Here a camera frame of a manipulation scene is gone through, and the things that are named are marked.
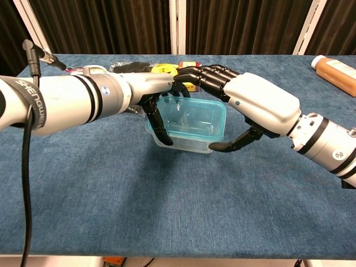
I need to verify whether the left silver and black robot hand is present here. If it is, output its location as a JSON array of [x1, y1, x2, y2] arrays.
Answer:
[[126, 71, 192, 147]]

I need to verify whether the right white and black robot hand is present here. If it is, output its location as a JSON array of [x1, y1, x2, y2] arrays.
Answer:
[[174, 64, 303, 153]]

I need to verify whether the clear container with blue lid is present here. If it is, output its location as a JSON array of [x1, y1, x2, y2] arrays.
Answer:
[[146, 96, 228, 154]]

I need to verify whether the red and yellow printed box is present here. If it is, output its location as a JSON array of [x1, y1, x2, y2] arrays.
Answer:
[[177, 61, 201, 92]]

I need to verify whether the yellow tape measure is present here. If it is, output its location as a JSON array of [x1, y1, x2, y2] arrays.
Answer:
[[151, 63, 180, 76]]

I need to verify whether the black item in plastic bag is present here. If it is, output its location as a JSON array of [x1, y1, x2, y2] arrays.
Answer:
[[110, 61, 153, 114]]

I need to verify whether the black curtain panel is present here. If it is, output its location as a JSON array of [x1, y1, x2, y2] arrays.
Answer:
[[304, 0, 356, 56], [185, 0, 314, 55], [29, 0, 172, 55], [0, 0, 38, 84]]

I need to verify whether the brown bottle with white cap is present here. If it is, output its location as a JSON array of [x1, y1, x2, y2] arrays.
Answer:
[[310, 55, 356, 98]]

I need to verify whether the blue table cloth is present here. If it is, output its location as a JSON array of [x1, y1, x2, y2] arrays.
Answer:
[[0, 54, 356, 261]]

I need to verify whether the orange plastic object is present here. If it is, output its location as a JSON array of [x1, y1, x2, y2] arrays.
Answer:
[[102, 256, 125, 267]]

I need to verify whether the white frame post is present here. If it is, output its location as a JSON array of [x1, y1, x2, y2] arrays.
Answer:
[[169, 0, 186, 55], [12, 0, 52, 55], [292, 0, 328, 55]]

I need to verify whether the black velcro strap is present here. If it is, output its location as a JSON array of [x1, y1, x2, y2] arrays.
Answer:
[[4, 77, 45, 130]]

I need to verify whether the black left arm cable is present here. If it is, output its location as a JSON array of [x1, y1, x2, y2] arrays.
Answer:
[[19, 38, 68, 267]]

